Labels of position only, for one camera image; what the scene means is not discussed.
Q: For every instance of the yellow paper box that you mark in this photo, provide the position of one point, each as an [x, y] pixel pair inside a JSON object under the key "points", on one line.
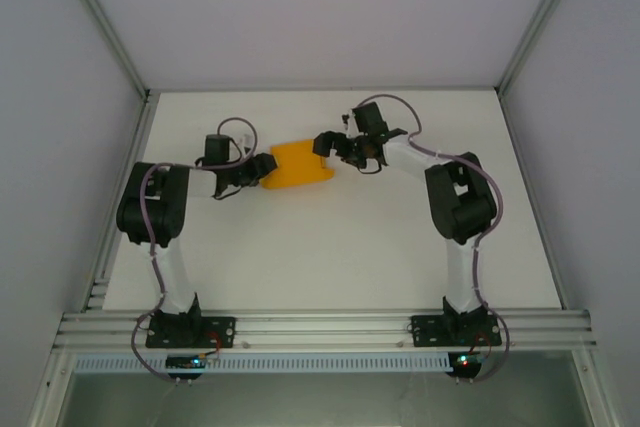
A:
{"points": [[299, 164]]}

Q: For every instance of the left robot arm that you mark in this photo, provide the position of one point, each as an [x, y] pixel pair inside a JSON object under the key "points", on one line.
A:
{"points": [[155, 207]]}

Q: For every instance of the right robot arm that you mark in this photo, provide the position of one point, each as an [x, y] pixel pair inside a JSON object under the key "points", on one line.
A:
{"points": [[460, 202]]}

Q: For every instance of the aluminium side rail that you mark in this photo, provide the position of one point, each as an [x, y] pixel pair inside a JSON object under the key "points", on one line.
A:
{"points": [[120, 202]]}

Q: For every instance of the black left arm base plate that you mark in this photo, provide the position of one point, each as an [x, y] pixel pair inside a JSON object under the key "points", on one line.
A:
{"points": [[220, 329]]}

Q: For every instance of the aluminium mounting rail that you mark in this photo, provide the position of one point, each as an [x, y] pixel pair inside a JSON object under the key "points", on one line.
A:
{"points": [[320, 329]]}

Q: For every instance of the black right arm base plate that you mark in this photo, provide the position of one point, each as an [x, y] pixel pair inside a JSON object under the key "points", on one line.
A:
{"points": [[425, 329]]}

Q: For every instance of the aluminium frame post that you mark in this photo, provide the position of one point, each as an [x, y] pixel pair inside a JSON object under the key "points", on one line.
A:
{"points": [[542, 17], [105, 22]]}

